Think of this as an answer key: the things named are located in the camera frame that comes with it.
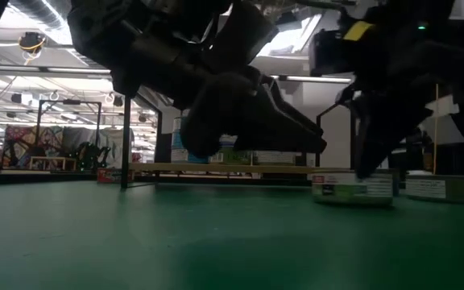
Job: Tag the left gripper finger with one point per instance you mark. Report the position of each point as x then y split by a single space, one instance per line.
280 139
292 113

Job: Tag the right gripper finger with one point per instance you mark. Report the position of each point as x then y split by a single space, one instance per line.
381 129

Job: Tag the wooden shelf with black legs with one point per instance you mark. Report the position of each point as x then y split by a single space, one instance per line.
175 167

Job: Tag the ceiling light tube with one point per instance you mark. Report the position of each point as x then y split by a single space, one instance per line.
10 68
316 79
81 70

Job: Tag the black cabinet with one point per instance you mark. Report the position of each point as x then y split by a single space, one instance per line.
162 149

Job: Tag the green table mat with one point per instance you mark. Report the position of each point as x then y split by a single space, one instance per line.
216 241

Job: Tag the black background robot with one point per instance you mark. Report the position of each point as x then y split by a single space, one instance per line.
89 155

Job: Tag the colourful patterned cloth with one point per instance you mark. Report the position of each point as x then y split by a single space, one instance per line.
50 137

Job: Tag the wooden bench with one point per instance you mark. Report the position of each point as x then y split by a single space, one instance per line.
50 158

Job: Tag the black background frame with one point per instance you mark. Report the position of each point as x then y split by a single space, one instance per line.
69 102

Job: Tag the large silver ventilation duct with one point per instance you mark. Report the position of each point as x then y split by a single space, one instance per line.
42 12

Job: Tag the black metal table frame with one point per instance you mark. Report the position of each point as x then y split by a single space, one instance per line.
34 177

